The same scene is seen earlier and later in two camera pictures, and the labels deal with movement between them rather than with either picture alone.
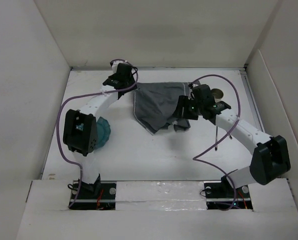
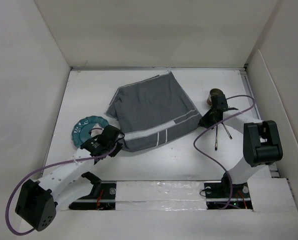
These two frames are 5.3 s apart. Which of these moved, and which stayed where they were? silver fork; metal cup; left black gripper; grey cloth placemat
Moved: grey cloth placemat; left black gripper
Stayed: metal cup; silver fork
